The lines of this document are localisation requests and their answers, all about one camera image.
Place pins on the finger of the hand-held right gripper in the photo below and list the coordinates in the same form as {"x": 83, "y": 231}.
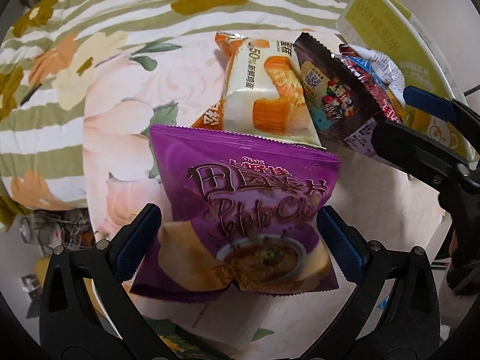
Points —
{"x": 431, "y": 103}
{"x": 416, "y": 146}

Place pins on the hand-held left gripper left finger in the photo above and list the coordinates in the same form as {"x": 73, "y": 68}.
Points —
{"x": 137, "y": 243}

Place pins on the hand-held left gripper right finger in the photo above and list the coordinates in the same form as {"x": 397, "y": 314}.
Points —
{"x": 343, "y": 247}

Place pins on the green cardboard box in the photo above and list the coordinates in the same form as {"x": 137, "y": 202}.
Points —
{"x": 382, "y": 22}

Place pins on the purple potato chip bag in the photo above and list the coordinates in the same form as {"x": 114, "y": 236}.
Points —
{"x": 243, "y": 180}

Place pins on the white crinkled packet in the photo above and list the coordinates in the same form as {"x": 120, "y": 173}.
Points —
{"x": 386, "y": 65}

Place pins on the dark brown candy packet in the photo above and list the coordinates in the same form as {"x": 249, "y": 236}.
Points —
{"x": 337, "y": 93}

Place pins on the floral tablecloth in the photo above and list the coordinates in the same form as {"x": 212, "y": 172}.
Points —
{"x": 123, "y": 127}

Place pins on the translucent pale packet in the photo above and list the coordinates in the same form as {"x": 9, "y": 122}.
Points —
{"x": 225, "y": 322}

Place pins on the orange white cake packet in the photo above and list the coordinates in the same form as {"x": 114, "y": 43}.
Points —
{"x": 258, "y": 90}

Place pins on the green striped floral blanket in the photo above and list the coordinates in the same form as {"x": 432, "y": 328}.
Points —
{"x": 112, "y": 0}

